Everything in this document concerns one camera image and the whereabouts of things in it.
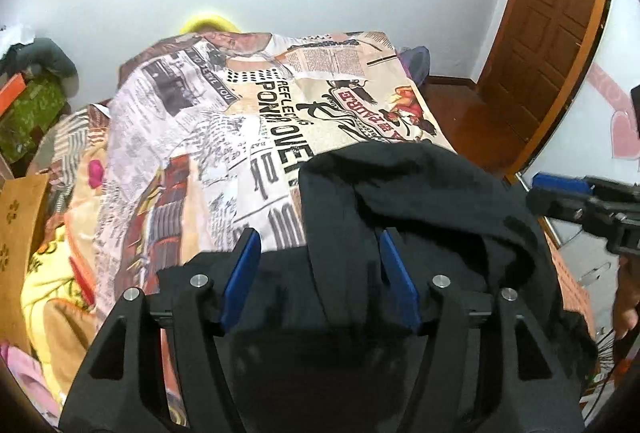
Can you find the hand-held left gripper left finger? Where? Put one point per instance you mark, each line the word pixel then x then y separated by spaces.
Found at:
pixel 240 278

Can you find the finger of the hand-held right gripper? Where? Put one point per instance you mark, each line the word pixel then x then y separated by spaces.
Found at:
pixel 555 204
pixel 560 183

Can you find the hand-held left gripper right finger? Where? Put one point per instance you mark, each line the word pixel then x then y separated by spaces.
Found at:
pixel 400 283

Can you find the black zip hoodie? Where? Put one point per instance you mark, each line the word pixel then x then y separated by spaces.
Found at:
pixel 425 193

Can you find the person's right hand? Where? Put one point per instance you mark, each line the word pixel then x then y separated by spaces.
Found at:
pixel 626 303

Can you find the bed with newspaper-print sheet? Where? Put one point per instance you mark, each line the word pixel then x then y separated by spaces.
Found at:
pixel 210 138

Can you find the brown wooden door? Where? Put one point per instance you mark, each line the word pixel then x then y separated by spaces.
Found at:
pixel 550 13

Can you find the yellow fleece blanket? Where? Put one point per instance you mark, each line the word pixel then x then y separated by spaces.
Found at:
pixel 55 273

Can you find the grey purple backpack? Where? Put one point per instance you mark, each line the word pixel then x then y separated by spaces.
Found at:
pixel 417 63

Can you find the grey striped cloth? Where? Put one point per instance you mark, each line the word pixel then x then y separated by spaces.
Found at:
pixel 70 138

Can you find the wooden folding lap table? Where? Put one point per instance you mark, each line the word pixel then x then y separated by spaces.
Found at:
pixel 20 223

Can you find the light pink fleece cloth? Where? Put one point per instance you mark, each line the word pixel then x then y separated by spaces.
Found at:
pixel 25 378

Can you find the yellow curved cushion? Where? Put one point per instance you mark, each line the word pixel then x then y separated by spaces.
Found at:
pixel 210 20

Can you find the green patterned bag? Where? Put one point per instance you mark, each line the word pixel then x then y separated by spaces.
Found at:
pixel 35 113

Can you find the grey cloth bundle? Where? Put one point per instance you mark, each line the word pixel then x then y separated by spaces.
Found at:
pixel 50 55

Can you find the orange box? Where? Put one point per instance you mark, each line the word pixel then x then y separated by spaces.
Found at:
pixel 10 93

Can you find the white crumpled cloth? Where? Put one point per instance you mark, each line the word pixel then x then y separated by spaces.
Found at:
pixel 12 35

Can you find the pink heart wall sticker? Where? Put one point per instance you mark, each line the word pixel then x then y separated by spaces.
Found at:
pixel 622 133

